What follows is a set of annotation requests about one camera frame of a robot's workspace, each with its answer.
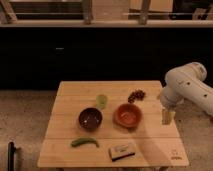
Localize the dark purple bowl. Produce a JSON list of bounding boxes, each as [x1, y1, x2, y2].
[[78, 108, 102, 131]]

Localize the green pepper toy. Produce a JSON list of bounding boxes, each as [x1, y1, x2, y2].
[[71, 137, 99, 148]]

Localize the bunch of dark grapes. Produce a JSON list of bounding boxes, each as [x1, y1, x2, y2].
[[128, 90, 145, 103]]

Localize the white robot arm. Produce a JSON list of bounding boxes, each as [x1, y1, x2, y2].
[[158, 62, 213, 125]]

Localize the green plastic cup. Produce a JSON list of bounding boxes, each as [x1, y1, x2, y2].
[[96, 94, 108, 109]]

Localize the orange bowl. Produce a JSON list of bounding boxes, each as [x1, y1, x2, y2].
[[113, 103, 142, 128]]

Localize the wooden folding table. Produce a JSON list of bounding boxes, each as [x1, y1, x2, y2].
[[38, 81, 189, 168]]

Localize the whiteboard eraser block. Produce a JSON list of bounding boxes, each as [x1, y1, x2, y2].
[[108, 143, 135, 161]]

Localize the black post at lower left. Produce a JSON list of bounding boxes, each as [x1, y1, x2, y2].
[[7, 142, 16, 171]]

